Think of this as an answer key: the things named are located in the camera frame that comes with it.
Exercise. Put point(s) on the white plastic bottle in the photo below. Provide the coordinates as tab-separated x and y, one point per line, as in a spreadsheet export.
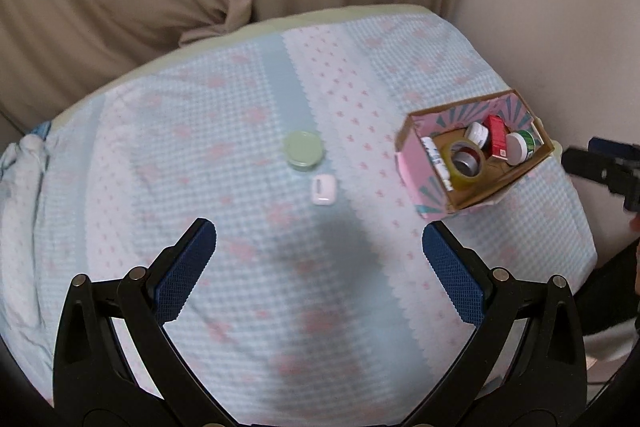
432	152

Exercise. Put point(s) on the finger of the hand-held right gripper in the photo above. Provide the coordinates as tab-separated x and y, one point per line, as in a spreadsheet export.
610	146
582	164

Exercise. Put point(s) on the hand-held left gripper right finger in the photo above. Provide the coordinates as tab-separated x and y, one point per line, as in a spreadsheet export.
452	277

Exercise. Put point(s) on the red carton box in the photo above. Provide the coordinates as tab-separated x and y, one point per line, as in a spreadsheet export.
496	134

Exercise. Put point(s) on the pink cardboard box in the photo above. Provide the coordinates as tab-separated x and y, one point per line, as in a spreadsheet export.
420	177

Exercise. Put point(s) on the pale green bed sheet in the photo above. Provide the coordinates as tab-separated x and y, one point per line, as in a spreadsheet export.
300	17

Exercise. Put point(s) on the clear tape roll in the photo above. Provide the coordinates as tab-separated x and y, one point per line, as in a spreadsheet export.
465	182

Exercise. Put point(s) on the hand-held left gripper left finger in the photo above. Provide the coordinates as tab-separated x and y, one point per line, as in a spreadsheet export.
187	267

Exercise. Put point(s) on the dark cloth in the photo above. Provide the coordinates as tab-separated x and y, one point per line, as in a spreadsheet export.
610	292

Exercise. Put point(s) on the green lid jar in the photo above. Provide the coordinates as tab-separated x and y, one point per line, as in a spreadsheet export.
302	149

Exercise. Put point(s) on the white lid jar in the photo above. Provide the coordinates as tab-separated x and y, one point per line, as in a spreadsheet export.
515	147

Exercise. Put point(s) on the blue cloth piece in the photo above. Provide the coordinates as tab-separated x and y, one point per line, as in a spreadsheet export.
42	130

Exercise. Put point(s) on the small red grey container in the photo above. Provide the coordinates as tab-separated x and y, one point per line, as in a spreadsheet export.
467	162

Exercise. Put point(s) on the crumpled dotted quilt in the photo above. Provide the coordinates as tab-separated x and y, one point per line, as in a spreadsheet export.
20	207

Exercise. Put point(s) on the black and white jar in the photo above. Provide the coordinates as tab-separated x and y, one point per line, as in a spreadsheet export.
477	134

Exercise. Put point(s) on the white cloth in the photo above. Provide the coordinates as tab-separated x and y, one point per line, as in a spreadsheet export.
610	342

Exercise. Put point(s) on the blue pink patterned blanket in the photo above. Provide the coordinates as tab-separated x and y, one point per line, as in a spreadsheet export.
200	132

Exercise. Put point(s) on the white earbuds case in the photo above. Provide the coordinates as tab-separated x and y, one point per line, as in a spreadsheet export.
323	189

